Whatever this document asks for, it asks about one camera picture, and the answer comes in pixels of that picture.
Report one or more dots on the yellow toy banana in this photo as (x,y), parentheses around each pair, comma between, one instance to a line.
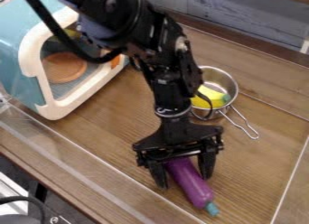
(208,98)

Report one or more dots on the clear acrylic barrier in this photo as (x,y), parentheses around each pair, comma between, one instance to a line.
(101,191)

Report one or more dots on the purple toy eggplant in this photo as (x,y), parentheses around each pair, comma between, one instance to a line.
(192,183)

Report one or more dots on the blue toy microwave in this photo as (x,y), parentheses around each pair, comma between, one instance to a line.
(26,43)

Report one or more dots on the orange microwave turntable plate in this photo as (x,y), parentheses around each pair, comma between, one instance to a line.
(63,67)

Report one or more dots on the black device with cable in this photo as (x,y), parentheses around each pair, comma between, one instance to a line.
(25,218)

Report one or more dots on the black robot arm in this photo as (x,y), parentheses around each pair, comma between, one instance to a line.
(133,27)

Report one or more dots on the silver pot with handle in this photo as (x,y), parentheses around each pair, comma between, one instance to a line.
(220,80)

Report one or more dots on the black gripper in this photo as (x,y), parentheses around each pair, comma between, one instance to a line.
(178,138)

